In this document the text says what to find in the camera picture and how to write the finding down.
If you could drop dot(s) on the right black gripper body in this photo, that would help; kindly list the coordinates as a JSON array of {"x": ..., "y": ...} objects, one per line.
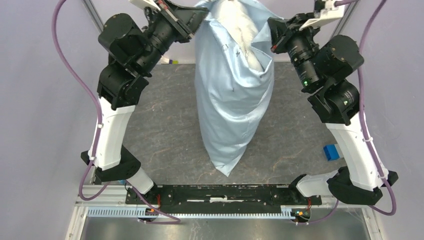
[{"x": 296, "y": 41}]

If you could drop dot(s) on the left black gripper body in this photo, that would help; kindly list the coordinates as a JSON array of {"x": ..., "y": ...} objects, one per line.
[{"x": 171, "y": 26}]

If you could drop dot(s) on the white pillow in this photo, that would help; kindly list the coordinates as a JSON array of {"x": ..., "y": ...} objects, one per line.
[{"x": 233, "y": 16}]

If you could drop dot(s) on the light blue pillowcase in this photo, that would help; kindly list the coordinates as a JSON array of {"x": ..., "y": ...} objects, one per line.
[{"x": 231, "y": 97}]

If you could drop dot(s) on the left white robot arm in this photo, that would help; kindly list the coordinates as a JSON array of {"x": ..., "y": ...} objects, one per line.
[{"x": 133, "y": 53}]

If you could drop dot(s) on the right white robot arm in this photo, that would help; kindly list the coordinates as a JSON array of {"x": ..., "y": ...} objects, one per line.
[{"x": 323, "y": 72}]

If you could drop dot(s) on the red blue green blocks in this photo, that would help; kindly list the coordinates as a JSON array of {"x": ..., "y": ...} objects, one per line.
[{"x": 333, "y": 152}]

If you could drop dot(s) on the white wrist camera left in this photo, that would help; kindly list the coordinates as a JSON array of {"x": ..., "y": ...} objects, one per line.
[{"x": 143, "y": 4}]

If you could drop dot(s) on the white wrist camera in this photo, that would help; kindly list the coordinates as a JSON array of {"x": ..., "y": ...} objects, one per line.
[
  {"x": 143, "y": 4},
  {"x": 325, "y": 12}
]

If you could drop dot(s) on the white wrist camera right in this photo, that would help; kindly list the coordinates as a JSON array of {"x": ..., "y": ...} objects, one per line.
[{"x": 325, "y": 12}]

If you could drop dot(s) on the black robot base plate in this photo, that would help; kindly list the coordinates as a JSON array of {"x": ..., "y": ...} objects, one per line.
[{"x": 226, "y": 198}]

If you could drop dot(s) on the white slotted cable duct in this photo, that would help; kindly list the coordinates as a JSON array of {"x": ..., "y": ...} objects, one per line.
[{"x": 148, "y": 213}]

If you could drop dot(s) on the aluminium rail frame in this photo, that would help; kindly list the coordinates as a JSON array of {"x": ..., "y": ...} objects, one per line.
[{"x": 112, "y": 196}]

